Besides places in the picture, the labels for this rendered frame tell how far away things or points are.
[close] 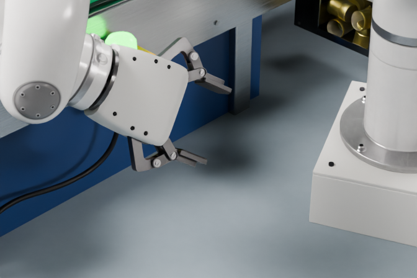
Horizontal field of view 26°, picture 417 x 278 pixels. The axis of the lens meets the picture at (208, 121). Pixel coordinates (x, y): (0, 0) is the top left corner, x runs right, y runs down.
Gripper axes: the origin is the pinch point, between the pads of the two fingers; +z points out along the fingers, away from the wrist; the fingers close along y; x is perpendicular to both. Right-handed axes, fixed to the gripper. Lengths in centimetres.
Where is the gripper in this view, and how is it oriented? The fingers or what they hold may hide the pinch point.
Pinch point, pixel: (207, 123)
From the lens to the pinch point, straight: 111.0
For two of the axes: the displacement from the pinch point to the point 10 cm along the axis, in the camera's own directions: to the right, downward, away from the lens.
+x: 4.9, 0.6, -8.7
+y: -3.2, 9.4, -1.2
